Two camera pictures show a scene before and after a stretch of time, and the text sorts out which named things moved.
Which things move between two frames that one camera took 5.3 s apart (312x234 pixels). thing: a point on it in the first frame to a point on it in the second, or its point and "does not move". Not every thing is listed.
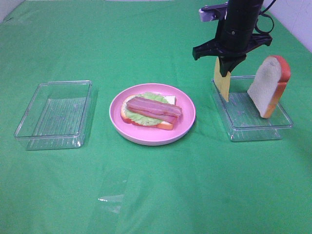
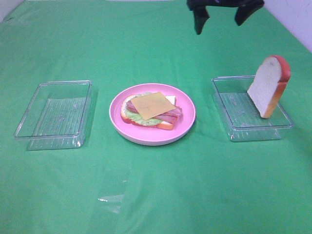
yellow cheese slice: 222,83 to 152,105
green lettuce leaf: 143,119 does not move
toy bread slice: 269,85 does not move
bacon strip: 158,115 does not move
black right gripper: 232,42 to 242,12
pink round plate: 146,135 does not move
